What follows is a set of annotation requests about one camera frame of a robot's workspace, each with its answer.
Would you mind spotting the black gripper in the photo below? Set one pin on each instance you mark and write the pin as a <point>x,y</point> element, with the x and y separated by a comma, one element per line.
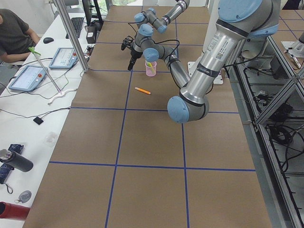
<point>135,52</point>

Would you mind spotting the orange marker pen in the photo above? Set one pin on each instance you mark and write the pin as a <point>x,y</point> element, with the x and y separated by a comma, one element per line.
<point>142,90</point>

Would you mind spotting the black keyboard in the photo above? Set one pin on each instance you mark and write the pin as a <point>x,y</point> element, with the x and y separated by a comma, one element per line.
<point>77,23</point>

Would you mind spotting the far teach pendant tablet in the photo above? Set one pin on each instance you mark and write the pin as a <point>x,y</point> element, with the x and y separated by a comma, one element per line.
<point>63,59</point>

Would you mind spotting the teach pendant tablet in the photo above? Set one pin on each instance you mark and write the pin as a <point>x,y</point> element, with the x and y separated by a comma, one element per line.
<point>63,59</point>
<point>28,79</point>

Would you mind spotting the black computer mouse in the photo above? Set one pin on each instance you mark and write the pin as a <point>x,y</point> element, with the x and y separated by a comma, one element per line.
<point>47,40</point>

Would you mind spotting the metal reacher tool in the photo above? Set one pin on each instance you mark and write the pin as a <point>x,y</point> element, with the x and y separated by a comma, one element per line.
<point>60,93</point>

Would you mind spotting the near teach pendant tablet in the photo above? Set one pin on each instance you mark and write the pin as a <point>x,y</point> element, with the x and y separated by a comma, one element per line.
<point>28,79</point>

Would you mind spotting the small black adapter box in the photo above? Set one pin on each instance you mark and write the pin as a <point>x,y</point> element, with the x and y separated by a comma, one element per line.
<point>38,120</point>

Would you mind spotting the seated person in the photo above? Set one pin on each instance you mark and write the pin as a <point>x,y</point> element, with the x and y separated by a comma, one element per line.
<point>16,37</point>

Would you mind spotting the black water bottle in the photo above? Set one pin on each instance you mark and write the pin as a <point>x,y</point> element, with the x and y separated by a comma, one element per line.
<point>15,160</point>

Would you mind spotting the red water bottle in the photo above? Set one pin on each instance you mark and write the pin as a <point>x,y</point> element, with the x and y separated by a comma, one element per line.
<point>13,211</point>

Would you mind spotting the aluminium frame post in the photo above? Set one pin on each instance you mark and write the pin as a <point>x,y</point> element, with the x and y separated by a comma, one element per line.
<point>60,5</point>

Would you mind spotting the aluminium frame rack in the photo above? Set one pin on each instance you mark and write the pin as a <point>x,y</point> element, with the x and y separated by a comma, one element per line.
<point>270,76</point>

